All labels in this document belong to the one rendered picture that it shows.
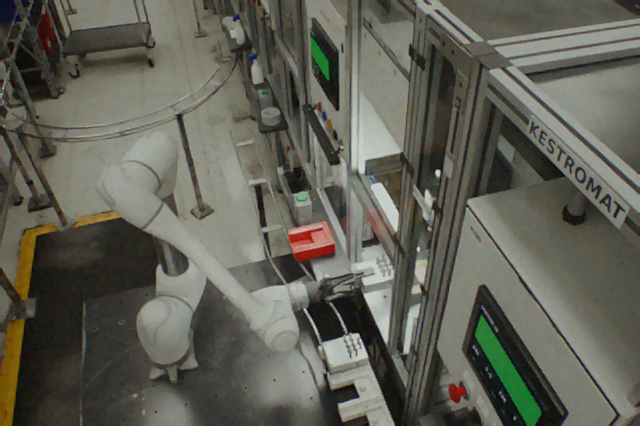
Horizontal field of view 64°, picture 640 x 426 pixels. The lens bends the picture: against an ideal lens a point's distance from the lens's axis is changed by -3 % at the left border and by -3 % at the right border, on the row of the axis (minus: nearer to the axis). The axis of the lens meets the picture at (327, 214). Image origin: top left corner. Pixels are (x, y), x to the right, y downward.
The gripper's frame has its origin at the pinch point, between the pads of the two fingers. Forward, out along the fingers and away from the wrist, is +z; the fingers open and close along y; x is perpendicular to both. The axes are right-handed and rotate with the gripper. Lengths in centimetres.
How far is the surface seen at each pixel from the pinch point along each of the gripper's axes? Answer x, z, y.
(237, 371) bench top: 1, -49, -36
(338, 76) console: 26, 1, 61
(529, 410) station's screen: -79, -3, 59
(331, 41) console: 33, 1, 69
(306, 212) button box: 43.1, -8.1, -5.5
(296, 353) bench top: 1.8, -25.9, -35.8
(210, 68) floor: 371, -16, -104
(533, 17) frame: -27, 22, 97
